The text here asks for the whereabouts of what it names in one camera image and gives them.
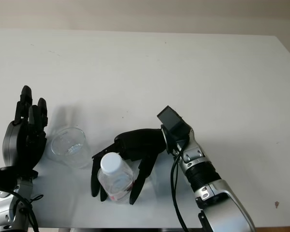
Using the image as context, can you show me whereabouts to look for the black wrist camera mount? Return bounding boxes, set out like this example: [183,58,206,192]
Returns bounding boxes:
[157,105,192,146]
[0,156,38,192]

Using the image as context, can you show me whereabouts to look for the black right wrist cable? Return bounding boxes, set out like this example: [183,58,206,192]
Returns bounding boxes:
[170,142,192,232]

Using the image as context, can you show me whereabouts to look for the clear glass cup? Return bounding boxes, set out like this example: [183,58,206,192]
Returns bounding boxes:
[50,127,91,169]

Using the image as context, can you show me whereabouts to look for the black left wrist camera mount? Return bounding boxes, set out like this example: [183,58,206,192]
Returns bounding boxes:
[0,156,38,192]

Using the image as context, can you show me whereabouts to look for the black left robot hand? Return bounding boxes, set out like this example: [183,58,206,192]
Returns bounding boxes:
[1,85,49,180]

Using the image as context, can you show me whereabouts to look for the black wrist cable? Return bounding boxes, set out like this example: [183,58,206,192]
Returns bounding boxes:
[170,142,192,232]
[11,188,44,232]

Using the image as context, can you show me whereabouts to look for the clear plastic water bottle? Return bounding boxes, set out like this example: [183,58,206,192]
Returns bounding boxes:
[97,152,135,204]

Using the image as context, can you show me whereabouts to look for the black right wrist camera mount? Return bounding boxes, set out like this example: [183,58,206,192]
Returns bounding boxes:
[157,105,192,146]

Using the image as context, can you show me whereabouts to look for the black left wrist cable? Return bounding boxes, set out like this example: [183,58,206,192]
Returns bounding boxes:
[11,188,44,232]

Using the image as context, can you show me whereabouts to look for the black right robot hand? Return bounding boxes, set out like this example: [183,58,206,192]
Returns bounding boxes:
[90,128,171,206]

